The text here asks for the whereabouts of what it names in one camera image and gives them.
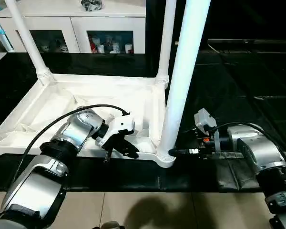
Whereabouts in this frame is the white plastic children's table top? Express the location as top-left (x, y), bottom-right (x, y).
top-left (0, 73), bottom-right (176, 168)

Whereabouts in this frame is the white plastic table leg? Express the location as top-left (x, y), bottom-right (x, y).
top-left (157, 0), bottom-right (212, 160)
top-left (5, 0), bottom-right (53, 85)
top-left (155, 0), bottom-right (178, 89)

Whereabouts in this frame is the black work mat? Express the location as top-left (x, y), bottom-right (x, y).
top-left (0, 52), bottom-right (286, 192)

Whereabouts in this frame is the black metal bar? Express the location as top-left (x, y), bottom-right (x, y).
top-left (207, 39), bottom-right (286, 47)

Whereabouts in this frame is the white glass-door cabinet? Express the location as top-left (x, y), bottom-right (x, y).
top-left (0, 0), bottom-right (146, 54)

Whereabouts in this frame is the dark object on cabinet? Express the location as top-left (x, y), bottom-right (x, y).
top-left (81, 0), bottom-right (103, 12)

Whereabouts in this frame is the grey curtain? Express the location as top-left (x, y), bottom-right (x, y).
top-left (0, 0), bottom-right (15, 52)

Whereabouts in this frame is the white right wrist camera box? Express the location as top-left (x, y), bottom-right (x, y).
top-left (194, 108), bottom-right (218, 135)

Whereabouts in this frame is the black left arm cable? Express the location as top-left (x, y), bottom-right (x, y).
top-left (10, 104), bottom-right (132, 187)

